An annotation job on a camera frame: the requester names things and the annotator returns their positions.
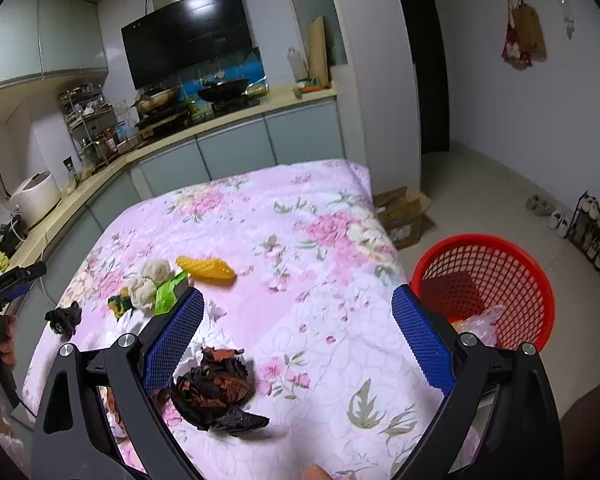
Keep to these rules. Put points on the black orange paper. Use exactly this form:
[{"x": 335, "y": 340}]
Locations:
[{"x": 215, "y": 385}]

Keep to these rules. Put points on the wooden cutting board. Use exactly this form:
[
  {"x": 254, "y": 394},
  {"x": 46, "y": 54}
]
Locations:
[{"x": 317, "y": 50}]

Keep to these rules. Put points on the translucent plastic bottle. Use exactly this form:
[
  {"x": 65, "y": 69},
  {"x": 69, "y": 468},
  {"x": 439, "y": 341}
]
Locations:
[{"x": 296, "y": 67}]

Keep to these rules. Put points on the person's right hand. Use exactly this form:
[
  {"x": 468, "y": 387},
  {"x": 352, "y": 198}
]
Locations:
[{"x": 316, "y": 473}]

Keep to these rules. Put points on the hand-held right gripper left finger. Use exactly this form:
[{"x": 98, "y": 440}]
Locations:
[{"x": 177, "y": 332}]

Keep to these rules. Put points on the person's left hand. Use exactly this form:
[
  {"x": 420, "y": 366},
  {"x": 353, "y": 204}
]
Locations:
[{"x": 8, "y": 337}]

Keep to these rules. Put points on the black shoe rack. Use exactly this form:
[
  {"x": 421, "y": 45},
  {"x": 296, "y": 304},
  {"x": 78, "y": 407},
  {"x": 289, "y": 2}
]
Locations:
[{"x": 592, "y": 230}]

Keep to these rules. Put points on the dark lidded glass jar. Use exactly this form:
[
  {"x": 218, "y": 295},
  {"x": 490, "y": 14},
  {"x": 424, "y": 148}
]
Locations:
[{"x": 69, "y": 175}]

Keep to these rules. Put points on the black wok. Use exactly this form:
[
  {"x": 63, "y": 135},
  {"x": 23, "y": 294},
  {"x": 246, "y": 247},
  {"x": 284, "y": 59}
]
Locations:
[{"x": 225, "y": 90}]

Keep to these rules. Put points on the pale green upper cabinets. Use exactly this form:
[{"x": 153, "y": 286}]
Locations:
[{"x": 40, "y": 35}]

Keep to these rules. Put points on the beige slipper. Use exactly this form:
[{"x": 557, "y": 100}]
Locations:
[
  {"x": 531, "y": 202},
  {"x": 543, "y": 207}
]

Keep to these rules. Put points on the red plastic mesh basket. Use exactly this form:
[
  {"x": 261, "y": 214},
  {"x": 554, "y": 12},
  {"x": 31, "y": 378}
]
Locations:
[{"x": 480, "y": 260}]

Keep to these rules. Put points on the metal spice rack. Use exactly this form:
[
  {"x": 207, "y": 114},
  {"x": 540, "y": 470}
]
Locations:
[{"x": 87, "y": 125}]

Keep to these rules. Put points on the black gas stove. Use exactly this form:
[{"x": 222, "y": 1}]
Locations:
[{"x": 235, "y": 105}]

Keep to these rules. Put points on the clear plastic bag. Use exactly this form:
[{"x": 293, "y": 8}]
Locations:
[{"x": 480, "y": 327}]

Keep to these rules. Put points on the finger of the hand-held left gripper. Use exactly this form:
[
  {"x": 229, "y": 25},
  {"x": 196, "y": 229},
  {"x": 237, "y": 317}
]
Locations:
[
  {"x": 10, "y": 291},
  {"x": 30, "y": 270}
]

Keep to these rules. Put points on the black range hood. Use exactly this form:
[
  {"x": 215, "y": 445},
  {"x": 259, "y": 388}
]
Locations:
[{"x": 190, "y": 35}]

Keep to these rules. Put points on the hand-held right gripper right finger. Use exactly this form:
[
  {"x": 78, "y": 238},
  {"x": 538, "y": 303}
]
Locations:
[{"x": 422, "y": 340}]

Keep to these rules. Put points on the brown paper bag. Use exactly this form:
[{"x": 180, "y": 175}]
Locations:
[{"x": 529, "y": 32}]

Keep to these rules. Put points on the green wrapper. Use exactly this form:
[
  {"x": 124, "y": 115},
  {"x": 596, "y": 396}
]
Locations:
[{"x": 167, "y": 295}]

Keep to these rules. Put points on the white rice cooker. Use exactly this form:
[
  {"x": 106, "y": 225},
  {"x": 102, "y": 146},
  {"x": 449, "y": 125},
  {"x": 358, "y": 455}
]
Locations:
[{"x": 35, "y": 195}]

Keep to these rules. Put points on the black plastic scrap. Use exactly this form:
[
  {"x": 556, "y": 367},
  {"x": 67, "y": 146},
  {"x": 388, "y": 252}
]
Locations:
[{"x": 64, "y": 319}]

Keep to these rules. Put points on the blue foil backsplash sheet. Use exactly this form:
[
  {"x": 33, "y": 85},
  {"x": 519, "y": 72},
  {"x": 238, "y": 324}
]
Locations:
[{"x": 240, "y": 65}]

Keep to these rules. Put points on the white tissue paper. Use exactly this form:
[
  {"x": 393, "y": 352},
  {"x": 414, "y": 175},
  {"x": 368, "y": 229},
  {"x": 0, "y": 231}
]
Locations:
[{"x": 216, "y": 310}]

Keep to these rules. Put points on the pale green lower cabinets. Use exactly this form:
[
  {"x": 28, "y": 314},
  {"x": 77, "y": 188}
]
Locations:
[{"x": 230, "y": 145}]

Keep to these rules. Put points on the dark wooden door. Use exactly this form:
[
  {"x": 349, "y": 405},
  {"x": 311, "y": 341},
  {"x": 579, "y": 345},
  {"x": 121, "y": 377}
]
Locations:
[{"x": 425, "y": 85}]

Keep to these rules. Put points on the yellow green scrap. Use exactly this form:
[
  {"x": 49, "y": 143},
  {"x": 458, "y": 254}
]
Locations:
[{"x": 119, "y": 304}]

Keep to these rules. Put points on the pale green cabinets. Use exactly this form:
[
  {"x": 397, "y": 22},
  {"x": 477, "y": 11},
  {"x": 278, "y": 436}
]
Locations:
[
  {"x": 40, "y": 35},
  {"x": 230, "y": 145}
]

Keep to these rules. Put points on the white shoe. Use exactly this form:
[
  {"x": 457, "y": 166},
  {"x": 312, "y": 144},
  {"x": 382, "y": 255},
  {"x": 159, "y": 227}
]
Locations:
[
  {"x": 556, "y": 220},
  {"x": 564, "y": 228}
]

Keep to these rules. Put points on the pink floral blanket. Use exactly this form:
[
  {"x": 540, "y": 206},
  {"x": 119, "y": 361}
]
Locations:
[{"x": 305, "y": 285}]

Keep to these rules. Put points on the small black appliance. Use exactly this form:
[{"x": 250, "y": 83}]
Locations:
[{"x": 11, "y": 239}]

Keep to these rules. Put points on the open cardboard box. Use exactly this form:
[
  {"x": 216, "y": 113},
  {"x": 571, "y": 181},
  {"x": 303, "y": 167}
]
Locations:
[{"x": 405, "y": 225}]

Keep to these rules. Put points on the golden frying pan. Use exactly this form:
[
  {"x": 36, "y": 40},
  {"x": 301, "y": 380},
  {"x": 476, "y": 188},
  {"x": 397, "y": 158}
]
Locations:
[{"x": 155, "y": 100}]

